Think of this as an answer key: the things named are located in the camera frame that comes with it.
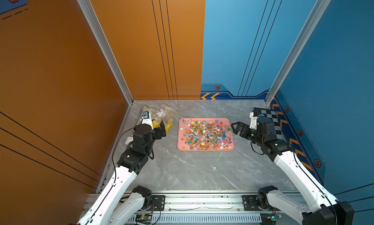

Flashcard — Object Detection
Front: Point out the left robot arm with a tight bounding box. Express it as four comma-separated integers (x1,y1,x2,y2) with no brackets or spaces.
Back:
78,124,167,225

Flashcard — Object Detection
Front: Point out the aluminium front rail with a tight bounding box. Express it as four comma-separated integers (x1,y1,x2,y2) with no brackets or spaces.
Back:
152,190,271,214

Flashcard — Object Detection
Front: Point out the pink plastic tray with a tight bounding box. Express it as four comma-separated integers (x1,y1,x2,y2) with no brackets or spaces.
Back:
177,118,235,151

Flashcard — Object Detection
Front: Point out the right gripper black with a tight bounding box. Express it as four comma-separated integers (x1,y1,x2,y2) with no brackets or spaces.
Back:
231,121,265,147

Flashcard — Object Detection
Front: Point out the black white chessboard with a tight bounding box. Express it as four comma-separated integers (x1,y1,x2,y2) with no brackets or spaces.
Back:
253,107,284,139

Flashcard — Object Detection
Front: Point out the white earbuds case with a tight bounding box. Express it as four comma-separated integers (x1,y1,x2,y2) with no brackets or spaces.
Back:
125,136,133,145

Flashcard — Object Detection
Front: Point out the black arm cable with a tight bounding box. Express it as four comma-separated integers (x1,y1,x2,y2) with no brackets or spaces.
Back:
87,127,154,225
250,134,340,225

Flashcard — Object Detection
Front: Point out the left green circuit board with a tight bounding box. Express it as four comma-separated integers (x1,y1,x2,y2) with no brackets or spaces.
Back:
135,214,153,225

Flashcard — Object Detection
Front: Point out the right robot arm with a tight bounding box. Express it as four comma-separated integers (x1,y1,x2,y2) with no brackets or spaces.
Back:
231,117,355,225

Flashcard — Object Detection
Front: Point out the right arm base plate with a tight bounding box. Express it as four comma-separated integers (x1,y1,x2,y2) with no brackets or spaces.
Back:
242,194,280,212

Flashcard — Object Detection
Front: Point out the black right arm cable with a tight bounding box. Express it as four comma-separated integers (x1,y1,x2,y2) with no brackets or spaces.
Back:
250,134,340,225

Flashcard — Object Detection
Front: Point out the right green circuit board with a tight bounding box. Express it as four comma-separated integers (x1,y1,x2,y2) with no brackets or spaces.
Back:
262,214,282,225

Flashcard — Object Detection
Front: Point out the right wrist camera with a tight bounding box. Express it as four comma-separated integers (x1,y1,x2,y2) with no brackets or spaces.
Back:
249,111,259,130

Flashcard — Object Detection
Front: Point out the yellow duck ziploc bag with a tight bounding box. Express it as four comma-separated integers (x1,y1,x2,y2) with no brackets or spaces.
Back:
152,104,181,133
153,120,160,129

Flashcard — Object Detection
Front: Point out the aluminium corner post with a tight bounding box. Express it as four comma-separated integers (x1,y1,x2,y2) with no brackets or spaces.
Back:
265,0,331,105
77,0,133,106

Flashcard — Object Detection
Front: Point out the right aluminium corner post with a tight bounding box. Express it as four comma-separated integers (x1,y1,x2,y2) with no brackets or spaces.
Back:
265,0,331,105

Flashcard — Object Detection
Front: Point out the silver microphone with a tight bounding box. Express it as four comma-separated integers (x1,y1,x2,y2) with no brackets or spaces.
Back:
141,107,153,114

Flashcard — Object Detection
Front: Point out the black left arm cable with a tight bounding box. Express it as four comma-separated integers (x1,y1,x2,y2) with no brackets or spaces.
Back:
87,127,154,225

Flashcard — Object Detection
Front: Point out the green circuit board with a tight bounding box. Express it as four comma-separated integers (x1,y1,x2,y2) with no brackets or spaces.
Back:
262,214,282,225
135,214,153,225

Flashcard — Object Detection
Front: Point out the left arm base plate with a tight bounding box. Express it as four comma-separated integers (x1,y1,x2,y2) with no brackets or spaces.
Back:
141,195,166,211

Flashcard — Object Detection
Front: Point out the left aluminium corner post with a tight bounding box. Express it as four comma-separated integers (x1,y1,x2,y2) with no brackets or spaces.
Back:
77,0,133,106

